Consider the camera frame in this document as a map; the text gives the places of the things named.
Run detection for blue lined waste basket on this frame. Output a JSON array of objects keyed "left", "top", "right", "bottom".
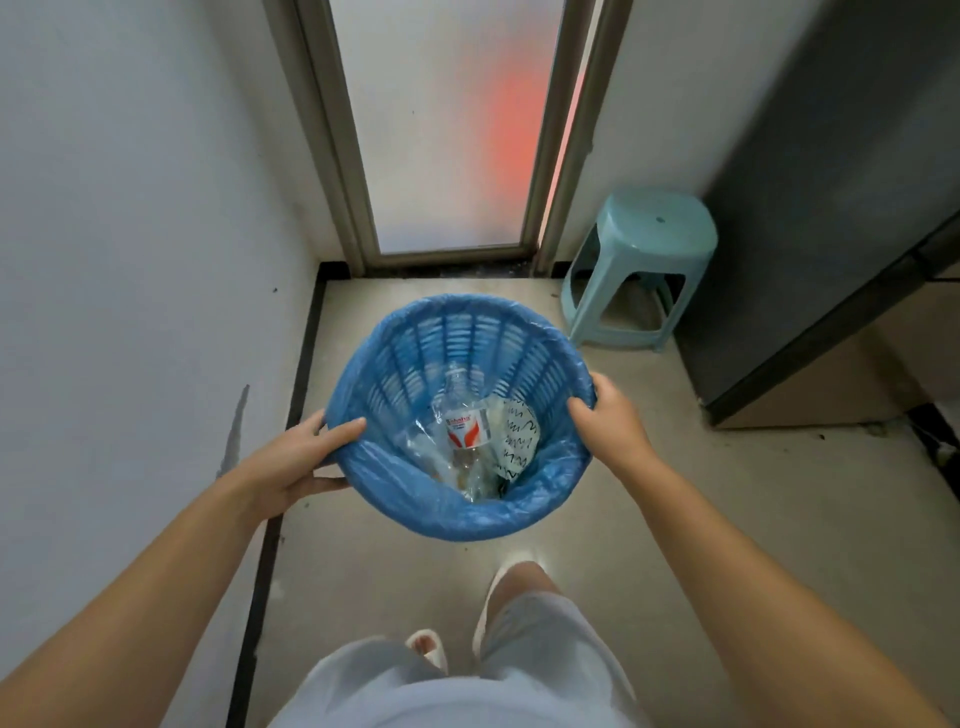
[{"left": 323, "top": 293, "right": 598, "bottom": 543}]

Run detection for paper with black squiggles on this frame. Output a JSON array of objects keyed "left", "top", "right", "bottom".
[{"left": 491, "top": 395, "right": 543, "bottom": 481}]

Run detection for person's right forearm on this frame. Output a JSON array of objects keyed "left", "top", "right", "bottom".
[{"left": 618, "top": 449, "right": 950, "bottom": 728}]

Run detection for clear plastic bottle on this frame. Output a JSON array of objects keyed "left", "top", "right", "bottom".
[{"left": 408, "top": 363, "right": 496, "bottom": 500}]

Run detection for grey metal door frame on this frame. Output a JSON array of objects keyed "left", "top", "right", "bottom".
[{"left": 262, "top": 0, "right": 635, "bottom": 279}]

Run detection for black baseboard strip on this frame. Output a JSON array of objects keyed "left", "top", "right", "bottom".
[
  {"left": 224, "top": 260, "right": 354, "bottom": 728},
  {"left": 905, "top": 403, "right": 960, "bottom": 500}
]

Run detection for person's right leg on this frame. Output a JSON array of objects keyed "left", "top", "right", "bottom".
[{"left": 487, "top": 562, "right": 564, "bottom": 610}]

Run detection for person's left hand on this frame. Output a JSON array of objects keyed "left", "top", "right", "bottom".
[{"left": 224, "top": 408, "right": 369, "bottom": 526}]

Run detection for person's right hand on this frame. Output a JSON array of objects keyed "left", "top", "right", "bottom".
[{"left": 566, "top": 372, "right": 661, "bottom": 481}]

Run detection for blue plastic stool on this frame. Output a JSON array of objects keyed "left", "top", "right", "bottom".
[{"left": 560, "top": 188, "right": 720, "bottom": 354}]

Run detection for white bear slipper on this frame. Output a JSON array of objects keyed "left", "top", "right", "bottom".
[
  {"left": 472, "top": 554, "right": 541, "bottom": 661},
  {"left": 404, "top": 628, "right": 450, "bottom": 676}
]

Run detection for white bear right slipper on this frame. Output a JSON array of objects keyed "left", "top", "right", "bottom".
[{"left": 472, "top": 554, "right": 541, "bottom": 661}]

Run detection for frosted glass door pane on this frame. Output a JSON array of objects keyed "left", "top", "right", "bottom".
[{"left": 329, "top": 0, "right": 568, "bottom": 255}]

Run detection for white shorts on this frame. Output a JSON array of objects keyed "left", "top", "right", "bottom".
[{"left": 269, "top": 590, "right": 654, "bottom": 728}]

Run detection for white bear left slipper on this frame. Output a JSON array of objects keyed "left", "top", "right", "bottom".
[{"left": 404, "top": 628, "right": 450, "bottom": 676}]

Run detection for person's left forearm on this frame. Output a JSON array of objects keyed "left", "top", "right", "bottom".
[{"left": 0, "top": 479, "right": 264, "bottom": 728}]

